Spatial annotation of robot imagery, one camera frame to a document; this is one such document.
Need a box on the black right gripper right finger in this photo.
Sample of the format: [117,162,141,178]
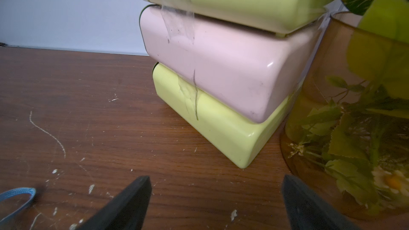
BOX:
[282,175,359,230]

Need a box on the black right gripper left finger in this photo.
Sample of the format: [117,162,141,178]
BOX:
[79,176,152,230]

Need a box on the green pink drawer cabinet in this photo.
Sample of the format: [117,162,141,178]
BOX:
[139,0,334,169]

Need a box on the amber glass plant vase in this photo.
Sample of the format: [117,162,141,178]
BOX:
[279,11,409,221]

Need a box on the green artificial plant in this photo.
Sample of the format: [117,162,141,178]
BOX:
[289,0,409,213]

